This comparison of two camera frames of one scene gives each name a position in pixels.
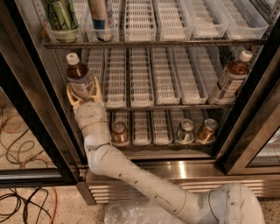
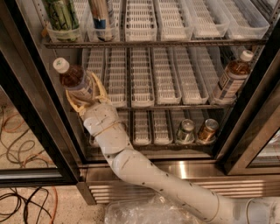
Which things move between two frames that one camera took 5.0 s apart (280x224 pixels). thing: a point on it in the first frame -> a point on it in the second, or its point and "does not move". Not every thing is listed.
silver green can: (185, 133) does not move
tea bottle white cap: (73, 59) -> (61, 65)
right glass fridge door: (251, 143) does not move
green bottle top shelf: (62, 15) does not move
